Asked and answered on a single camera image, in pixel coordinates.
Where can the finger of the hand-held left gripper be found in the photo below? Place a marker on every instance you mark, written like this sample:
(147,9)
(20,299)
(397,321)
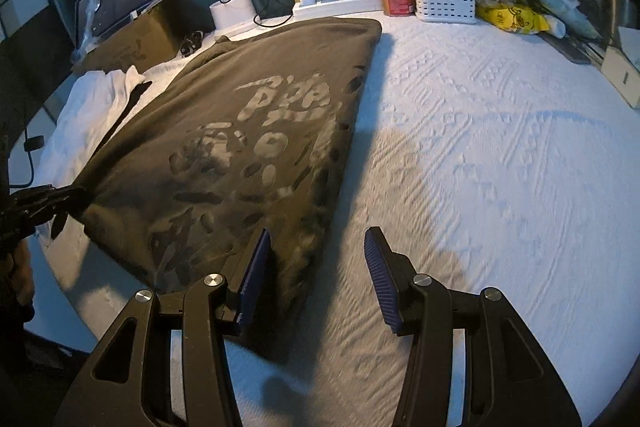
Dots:
(55,199)

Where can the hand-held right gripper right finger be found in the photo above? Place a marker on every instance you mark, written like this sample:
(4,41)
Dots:
(380,277)

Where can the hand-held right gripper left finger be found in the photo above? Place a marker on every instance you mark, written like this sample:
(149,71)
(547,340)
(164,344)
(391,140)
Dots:
(255,277)

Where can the brown T-shirt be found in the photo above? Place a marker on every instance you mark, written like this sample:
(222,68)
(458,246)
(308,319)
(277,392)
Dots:
(260,132)

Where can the person's left hand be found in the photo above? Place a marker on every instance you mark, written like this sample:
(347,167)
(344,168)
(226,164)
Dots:
(20,279)

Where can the cardboard box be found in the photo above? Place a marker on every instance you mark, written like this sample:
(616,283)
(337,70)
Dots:
(145,42)

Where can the white power strip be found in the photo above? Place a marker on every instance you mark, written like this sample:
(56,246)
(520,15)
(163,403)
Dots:
(340,4)

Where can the yellow snack packet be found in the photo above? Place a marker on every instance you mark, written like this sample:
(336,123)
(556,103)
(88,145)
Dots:
(510,19)

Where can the dark smartphone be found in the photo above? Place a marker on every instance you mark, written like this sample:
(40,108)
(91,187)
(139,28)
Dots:
(570,52)

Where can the small white box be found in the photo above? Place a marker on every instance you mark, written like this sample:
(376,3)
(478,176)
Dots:
(622,74)

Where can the white crumpled cloth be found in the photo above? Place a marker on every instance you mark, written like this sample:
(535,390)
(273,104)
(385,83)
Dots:
(560,4)

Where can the steel tumbler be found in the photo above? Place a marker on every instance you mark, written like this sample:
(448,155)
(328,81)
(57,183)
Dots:
(622,7)

